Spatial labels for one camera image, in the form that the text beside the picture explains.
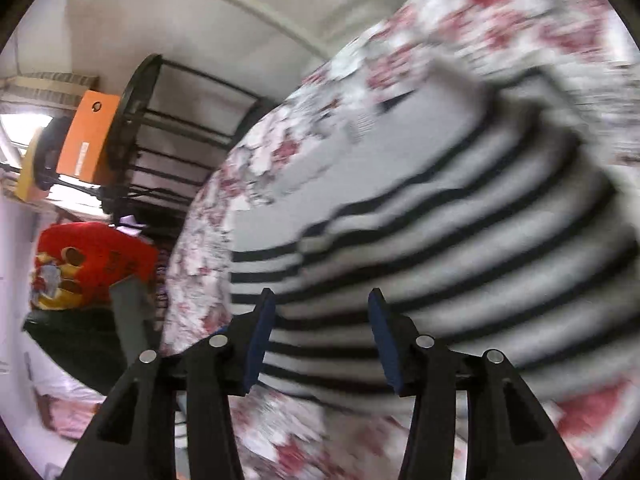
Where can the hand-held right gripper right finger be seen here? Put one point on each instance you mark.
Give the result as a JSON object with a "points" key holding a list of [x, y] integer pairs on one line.
{"points": [[387, 340]]}

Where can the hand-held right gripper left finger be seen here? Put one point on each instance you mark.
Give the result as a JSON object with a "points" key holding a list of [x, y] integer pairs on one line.
{"points": [[260, 340]]}

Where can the black grey striped sweater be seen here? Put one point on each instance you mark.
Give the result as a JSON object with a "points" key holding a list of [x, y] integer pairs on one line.
{"points": [[450, 260]]}

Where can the red printed bag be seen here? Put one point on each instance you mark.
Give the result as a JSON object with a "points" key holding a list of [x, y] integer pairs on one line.
{"points": [[95, 260]]}

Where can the dark green bag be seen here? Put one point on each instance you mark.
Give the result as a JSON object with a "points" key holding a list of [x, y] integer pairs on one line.
{"points": [[70, 345]]}

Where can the black metal rack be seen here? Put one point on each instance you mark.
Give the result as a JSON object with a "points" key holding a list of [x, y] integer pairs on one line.
{"points": [[135, 125]]}

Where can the orange cardboard box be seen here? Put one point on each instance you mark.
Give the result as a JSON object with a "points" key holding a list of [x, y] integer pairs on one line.
{"points": [[90, 135]]}

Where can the yellow cardboard box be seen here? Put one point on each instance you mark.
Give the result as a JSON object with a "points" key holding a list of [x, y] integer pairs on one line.
{"points": [[30, 175]]}

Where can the floral bed sheet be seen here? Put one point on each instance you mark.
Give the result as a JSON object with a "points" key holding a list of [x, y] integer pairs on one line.
{"points": [[450, 20]]}

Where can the white wall pipe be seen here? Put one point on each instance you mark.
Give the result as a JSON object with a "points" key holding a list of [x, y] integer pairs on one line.
{"points": [[240, 2]]}

